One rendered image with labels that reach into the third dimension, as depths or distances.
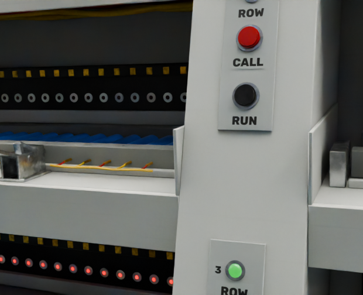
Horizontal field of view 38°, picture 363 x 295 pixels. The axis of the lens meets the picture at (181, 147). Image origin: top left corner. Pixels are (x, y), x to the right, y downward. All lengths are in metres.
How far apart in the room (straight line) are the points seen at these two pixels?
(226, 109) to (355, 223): 0.12
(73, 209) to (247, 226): 0.15
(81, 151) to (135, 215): 0.10
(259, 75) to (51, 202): 0.20
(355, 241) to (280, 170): 0.07
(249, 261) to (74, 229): 0.15
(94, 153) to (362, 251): 0.24
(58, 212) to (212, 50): 0.18
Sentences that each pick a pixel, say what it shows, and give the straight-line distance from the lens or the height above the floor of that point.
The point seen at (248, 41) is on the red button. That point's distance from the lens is 0.39.
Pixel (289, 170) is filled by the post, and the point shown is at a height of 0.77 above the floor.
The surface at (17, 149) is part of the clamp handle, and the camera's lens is 0.49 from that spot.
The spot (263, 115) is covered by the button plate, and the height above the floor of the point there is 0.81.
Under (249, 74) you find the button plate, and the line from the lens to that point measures 0.39.
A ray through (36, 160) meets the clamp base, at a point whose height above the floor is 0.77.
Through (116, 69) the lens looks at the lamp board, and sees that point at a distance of 0.62.
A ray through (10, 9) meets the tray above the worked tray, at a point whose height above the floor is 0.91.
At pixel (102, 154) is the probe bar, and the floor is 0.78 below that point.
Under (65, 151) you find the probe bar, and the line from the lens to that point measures 0.50.
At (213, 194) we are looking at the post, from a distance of 0.39.
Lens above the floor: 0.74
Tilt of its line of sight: 6 degrees up
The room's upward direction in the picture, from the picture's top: 4 degrees clockwise
